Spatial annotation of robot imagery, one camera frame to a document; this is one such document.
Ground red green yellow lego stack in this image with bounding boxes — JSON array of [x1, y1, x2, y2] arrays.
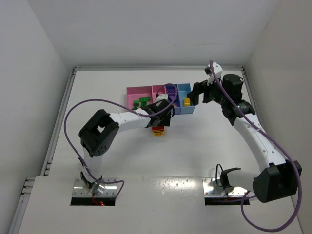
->
[[152, 126, 165, 136]]

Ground yellow rounded lego brick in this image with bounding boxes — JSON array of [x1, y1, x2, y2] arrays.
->
[[184, 97, 191, 107]]

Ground purple flower lego brick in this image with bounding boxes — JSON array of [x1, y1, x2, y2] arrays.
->
[[168, 95, 176, 101]]

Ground green lego plate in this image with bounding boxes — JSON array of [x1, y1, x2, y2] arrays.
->
[[139, 96, 151, 102]]

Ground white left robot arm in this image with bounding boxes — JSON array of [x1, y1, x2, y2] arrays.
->
[[78, 99, 175, 193]]

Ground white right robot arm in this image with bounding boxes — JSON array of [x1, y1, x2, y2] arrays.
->
[[187, 74, 302, 203]]

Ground light blue bin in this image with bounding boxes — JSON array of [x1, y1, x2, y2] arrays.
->
[[177, 83, 195, 115]]

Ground dark blue bin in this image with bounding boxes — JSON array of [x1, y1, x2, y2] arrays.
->
[[165, 84, 181, 115]]

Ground small pink bin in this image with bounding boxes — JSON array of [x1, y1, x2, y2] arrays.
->
[[152, 85, 165, 102]]

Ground large pink bin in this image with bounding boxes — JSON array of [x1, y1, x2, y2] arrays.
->
[[126, 86, 153, 109]]

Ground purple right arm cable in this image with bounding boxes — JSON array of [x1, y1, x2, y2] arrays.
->
[[209, 60, 303, 232]]

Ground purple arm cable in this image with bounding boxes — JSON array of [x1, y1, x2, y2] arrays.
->
[[209, 60, 303, 232], [63, 83, 178, 195]]

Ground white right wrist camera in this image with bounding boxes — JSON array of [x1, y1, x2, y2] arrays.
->
[[204, 62, 223, 84]]

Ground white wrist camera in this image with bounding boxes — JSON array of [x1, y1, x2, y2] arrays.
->
[[204, 62, 223, 84], [155, 94, 169, 100]]

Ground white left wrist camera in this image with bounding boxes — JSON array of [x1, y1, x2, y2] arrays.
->
[[155, 94, 169, 100]]

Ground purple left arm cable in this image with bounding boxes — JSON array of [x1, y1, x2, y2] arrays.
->
[[63, 83, 178, 195]]

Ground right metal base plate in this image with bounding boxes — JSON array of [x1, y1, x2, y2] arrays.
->
[[202, 177, 247, 206]]

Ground metal base plate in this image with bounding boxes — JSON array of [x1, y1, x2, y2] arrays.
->
[[70, 178, 117, 206], [202, 177, 247, 206]]

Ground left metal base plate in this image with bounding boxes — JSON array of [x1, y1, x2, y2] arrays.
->
[[70, 178, 117, 206]]

